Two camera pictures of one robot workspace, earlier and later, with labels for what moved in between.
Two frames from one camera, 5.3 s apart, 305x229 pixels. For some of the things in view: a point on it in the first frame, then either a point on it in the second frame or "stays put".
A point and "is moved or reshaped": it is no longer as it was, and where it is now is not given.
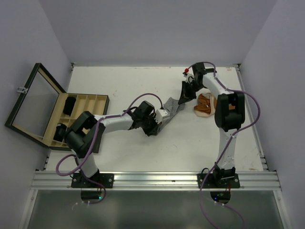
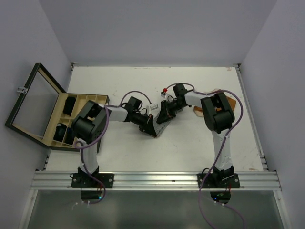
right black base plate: [210, 182] stays put
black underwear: [69, 104] stays put
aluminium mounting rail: [154, 180] stays put
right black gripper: [186, 95] → [164, 115]
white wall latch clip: [22, 89] stays put
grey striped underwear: [172, 107] is moved or reshaped
